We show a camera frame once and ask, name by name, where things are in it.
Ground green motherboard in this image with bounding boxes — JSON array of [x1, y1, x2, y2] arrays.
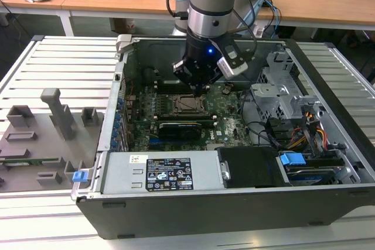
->
[[124, 81, 255, 152]]

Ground grey parts rack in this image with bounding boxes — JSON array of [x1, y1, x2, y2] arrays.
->
[[0, 87, 105, 193]]

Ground CPU socket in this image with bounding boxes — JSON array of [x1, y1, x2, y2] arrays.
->
[[168, 92, 212, 118]]

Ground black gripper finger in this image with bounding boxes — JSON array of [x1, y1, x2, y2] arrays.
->
[[199, 67, 224, 98], [172, 59, 202, 98]]

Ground silver CPU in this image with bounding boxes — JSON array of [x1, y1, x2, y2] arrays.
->
[[178, 97, 202, 111]]

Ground green RAM stick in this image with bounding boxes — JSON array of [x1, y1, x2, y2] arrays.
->
[[0, 157, 59, 165]]

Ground metal socket cover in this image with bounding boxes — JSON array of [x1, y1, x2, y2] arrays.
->
[[172, 94, 210, 115]]

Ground black RAM slot bank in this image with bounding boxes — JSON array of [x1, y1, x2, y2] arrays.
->
[[133, 114, 219, 129], [154, 80, 210, 95]]

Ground hard disk in blue carrier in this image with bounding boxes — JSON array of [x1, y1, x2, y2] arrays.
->
[[278, 150, 346, 188]]

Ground black graphics card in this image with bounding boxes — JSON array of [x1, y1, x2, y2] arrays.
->
[[158, 120, 203, 142]]

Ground cardboard box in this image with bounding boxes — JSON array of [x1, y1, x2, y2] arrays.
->
[[111, 18, 137, 35]]

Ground metal drive cage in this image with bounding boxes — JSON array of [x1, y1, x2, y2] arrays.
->
[[250, 52, 323, 122]]

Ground black plastic shroud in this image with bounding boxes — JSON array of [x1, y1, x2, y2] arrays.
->
[[218, 146, 291, 189]]

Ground black flat data cable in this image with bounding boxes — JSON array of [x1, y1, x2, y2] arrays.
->
[[240, 88, 282, 149]]

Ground pale blue teach pendant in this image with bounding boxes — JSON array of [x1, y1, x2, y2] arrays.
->
[[242, 0, 265, 37]]

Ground grey power supply unit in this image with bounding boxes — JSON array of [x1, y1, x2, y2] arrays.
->
[[102, 152, 225, 195]]

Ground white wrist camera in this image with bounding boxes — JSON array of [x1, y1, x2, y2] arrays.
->
[[216, 43, 250, 81]]

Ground black open PC case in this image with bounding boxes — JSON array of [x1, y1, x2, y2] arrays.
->
[[71, 35, 375, 241]]

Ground wooden desk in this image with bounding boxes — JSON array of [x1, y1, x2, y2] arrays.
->
[[0, 0, 375, 39]]

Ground blue cables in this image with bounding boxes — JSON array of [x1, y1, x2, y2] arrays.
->
[[263, 0, 284, 39]]

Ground blue case latch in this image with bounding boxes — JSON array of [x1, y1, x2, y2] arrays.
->
[[72, 170, 89, 184]]

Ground yellow red wire bundle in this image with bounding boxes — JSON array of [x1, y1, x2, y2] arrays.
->
[[288, 109, 328, 150]]

